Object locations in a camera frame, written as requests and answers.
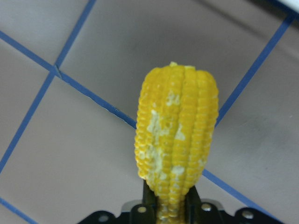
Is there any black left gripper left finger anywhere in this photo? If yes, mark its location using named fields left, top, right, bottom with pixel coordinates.
left=142, top=180, right=157, bottom=210

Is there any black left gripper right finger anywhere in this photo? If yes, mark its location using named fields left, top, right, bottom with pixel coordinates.
left=185, top=186, right=201, bottom=210

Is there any yellow corn cob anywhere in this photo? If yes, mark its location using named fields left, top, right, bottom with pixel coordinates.
left=135, top=62, right=219, bottom=224

